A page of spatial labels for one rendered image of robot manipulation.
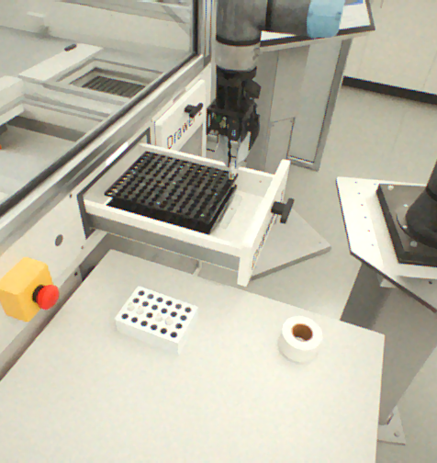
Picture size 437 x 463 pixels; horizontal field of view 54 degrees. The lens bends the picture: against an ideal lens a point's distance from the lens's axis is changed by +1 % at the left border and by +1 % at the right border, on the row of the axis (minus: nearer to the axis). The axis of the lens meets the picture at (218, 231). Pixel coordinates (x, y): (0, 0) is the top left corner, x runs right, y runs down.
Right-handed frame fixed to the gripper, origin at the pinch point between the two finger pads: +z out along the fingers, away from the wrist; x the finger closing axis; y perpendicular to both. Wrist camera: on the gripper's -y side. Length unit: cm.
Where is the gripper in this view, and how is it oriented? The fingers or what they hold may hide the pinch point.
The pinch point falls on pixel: (233, 160)
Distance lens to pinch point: 88.9
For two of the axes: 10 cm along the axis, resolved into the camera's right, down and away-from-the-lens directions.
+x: 9.4, 2.5, -2.4
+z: -0.3, 7.5, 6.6
